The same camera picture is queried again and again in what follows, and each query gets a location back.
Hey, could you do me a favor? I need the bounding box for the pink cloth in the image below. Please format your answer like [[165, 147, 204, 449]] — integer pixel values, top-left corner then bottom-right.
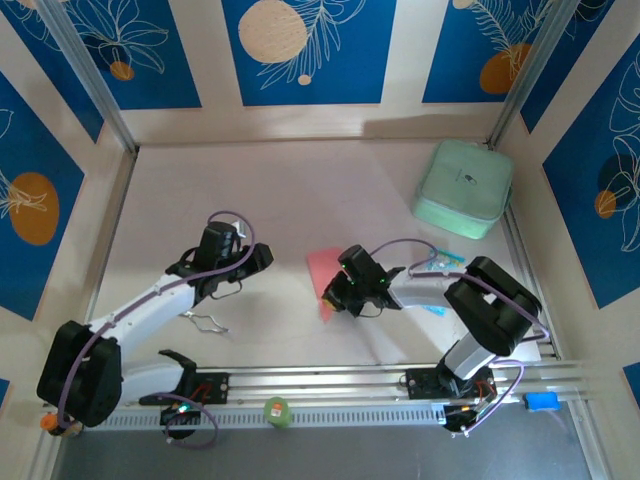
[[306, 247, 344, 324]]

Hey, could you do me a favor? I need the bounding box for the colourful candy packet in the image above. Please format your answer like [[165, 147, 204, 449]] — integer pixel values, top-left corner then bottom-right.
[[422, 247, 467, 275]]

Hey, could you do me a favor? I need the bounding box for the mint green zip pouch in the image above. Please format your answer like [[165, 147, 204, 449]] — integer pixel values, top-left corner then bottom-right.
[[410, 138, 516, 241]]

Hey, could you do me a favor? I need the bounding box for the black controller board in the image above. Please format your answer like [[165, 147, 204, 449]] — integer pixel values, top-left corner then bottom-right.
[[442, 402, 494, 435], [159, 398, 202, 427]]

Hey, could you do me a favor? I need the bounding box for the blue box device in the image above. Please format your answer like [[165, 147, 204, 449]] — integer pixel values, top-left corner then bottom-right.
[[522, 392, 560, 413]]

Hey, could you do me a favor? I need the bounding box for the brown bottle orange cap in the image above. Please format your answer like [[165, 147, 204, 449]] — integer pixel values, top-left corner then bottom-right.
[[39, 413, 84, 440]]

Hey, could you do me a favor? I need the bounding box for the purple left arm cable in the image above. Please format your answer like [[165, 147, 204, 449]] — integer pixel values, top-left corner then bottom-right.
[[55, 209, 259, 450]]

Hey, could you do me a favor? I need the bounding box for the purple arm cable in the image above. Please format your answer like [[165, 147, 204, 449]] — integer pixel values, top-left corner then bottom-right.
[[372, 238, 551, 437], [55, 209, 259, 450]]

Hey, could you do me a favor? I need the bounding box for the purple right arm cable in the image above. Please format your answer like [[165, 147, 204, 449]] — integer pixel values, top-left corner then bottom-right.
[[372, 238, 551, 437]]

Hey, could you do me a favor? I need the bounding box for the aluminium mounting rail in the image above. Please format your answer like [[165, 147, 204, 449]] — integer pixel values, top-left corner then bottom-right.
[[42, 359, 599, 409]]

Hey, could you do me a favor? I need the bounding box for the bent metal wire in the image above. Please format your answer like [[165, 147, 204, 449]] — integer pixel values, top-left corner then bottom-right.
[[185, 310, 232, 335]]

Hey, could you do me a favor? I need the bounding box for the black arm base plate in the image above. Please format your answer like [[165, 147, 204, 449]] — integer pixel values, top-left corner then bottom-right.
[[405, 366, 496, 401], [138, 370, 231, 406]]

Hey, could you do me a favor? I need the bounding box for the slotted grey cable duct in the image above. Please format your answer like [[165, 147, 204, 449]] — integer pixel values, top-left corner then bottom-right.
[[99, 403, 449, 431]]

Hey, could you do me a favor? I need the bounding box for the aluminium side rail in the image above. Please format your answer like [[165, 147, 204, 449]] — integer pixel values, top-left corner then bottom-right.
[[502, 207, 562, 361]]

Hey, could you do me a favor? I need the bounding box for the aluminium frame post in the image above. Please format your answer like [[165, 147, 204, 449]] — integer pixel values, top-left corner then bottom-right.
[[487, 0, 585, 150], [35, 0, 140, 154]]

